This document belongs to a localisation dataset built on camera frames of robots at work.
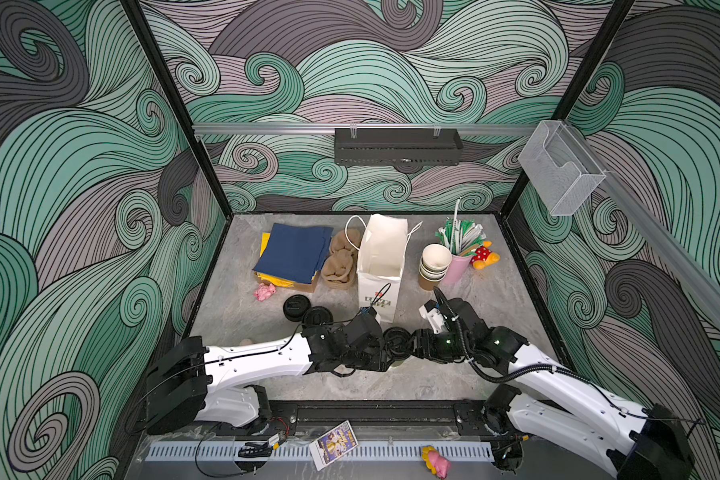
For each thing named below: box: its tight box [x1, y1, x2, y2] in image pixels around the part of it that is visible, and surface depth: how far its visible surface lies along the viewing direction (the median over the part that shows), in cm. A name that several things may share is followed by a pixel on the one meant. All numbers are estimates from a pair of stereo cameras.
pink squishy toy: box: [253, 283, 277, 302], surface depth 96 cm
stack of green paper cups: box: [418, 243, 453, 291], surface depth 90 cm
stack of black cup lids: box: [283, 294, 311, 322], surface depth 94 cm
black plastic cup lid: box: [302, 306, 334, 328], surface depth 81 cm
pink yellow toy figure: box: [421, 445, 451, 479], surface depth 66 cm
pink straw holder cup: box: [439, 254, 473, 287], surface depth 92 cm
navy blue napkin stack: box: [252, 223, 334, 285], surface depth 103 cm
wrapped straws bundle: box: [435, 198, 487, 257], surface depth 92 cm
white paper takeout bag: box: [356, 214, 408, 323], surface depth 85 cm
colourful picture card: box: [309, 419, 359, 472], surface depth 70 cm
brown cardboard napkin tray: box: [254, 270, 322, 293], surface depth 97 cm
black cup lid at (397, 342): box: [383, 326, 413, 360], surface depth 76 cm
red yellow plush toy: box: [470, 240, 501, 270], surface depth 102 cm
